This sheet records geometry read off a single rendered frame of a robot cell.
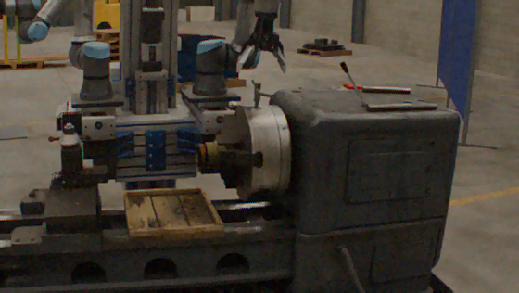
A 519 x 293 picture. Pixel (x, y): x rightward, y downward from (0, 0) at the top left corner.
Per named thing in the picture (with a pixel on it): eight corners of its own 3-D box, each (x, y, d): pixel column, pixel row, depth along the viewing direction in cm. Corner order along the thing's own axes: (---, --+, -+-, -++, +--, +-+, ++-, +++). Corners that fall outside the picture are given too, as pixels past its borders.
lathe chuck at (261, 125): (251, 175, 216) (257, 93, 204) (276, 216, 188) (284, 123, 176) (227, 177, 214) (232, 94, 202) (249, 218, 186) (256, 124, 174)
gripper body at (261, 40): (253, 53, 171) (256, 14, 167) (249, 47, 179) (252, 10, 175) (279, 54, 172) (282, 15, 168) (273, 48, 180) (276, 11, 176)
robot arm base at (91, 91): (79, 95, 241) (79, 72, 238) (112, 93, 246) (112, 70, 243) (79, 101, 227) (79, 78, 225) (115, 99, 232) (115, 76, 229)
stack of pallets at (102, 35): (143, 60, 1190) (143, 26, 1169) (161, 65, 1124) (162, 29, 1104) (88, 65, 1117) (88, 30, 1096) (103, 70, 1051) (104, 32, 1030)
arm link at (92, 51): (89, 77, 226) (89, 44, 222) (77, 73, 236) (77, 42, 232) (115, 74, 233) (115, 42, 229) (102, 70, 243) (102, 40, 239)
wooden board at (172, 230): (203, 197, 214) (203, 186, 213) (224, 236, 181) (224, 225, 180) (122, 200, 206) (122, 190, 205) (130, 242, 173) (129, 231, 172)
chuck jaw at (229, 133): (246, 147, 198) (241, 115, 202) (249, 141, 194) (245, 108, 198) (214, 148, 195) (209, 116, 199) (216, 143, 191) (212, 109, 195)
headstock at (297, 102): (394, 176, 244) (402, 87, 233) (453, 218, 200) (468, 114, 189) (261, 185, 228) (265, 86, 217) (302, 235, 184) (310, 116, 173)
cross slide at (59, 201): (95, 181, 207) (94, 170, 205) (96, 228, 167) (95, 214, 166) (52, 183, 202) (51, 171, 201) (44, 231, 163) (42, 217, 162)
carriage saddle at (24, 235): (101, 196, 209) (100, 181, 208) (105, 250, 166) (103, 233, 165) (24, 199, 201) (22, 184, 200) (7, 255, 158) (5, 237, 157)
